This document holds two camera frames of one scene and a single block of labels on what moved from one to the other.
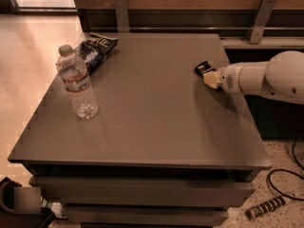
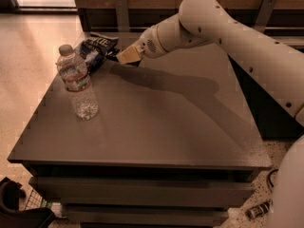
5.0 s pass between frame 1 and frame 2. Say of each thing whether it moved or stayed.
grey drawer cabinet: stayed
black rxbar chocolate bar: moved
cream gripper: moved
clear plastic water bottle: stayed
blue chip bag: stayed
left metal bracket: stayed
